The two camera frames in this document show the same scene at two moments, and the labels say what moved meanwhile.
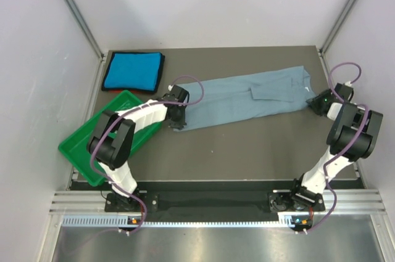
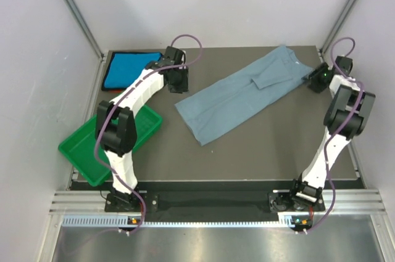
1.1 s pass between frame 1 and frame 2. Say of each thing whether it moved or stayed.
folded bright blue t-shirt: stayed
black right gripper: moved
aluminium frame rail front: stayed
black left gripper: moved
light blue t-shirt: moved
